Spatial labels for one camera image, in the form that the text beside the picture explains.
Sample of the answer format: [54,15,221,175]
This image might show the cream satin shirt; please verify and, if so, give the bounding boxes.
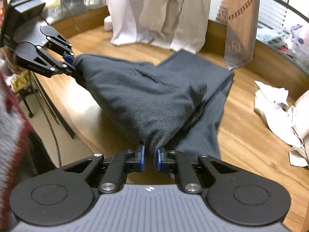
[254,80,309,168]

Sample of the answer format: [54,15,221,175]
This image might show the beige shirt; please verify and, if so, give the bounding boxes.
[139,0,213,55]

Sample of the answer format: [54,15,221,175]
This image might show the dark grey garment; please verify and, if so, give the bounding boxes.
[72,49,235,172]

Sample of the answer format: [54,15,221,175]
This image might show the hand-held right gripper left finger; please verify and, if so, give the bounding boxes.
[61,144,146,194]

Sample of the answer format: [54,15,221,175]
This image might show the glass and wood desk partition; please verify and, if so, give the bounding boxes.
[47,0,111,39]
[208,0,309,107]

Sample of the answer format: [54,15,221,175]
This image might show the white plastic bag purple print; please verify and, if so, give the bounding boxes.
[288,24,309,54]

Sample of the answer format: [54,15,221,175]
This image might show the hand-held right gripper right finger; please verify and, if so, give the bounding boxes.
[157,148,238,194]

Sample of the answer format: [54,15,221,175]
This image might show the white shirt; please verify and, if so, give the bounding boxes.
[104,0,179,46]

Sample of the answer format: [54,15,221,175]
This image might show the person's red grey sweater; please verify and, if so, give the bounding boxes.
[0,70,33,225]

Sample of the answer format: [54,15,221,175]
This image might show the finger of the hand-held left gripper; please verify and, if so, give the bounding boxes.
[45,32,75,63]
[24,46,76,78]

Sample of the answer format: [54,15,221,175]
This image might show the black stool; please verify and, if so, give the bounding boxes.
[14,72,34,119]

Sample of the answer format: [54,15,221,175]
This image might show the orange patterned scarf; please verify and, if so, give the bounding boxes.
[216,0,261,70]

